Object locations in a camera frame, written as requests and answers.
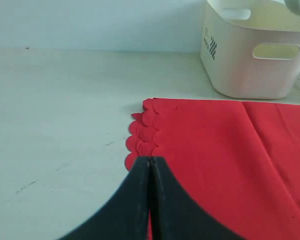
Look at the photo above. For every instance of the cream plastic storage bin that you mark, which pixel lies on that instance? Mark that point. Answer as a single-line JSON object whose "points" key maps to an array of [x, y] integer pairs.
{"points": [[251, 48]]}

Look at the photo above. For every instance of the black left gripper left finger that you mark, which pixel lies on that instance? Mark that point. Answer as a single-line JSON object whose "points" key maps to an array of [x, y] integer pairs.
{"points": [[125, 215]]}

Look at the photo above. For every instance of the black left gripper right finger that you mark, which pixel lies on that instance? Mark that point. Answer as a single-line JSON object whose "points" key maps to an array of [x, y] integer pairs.
{"points": [[174, 215]]}

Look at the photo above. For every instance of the red scalloped cloth mat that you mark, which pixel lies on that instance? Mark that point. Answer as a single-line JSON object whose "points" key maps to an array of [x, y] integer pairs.
{"points": [[239, 160]]}

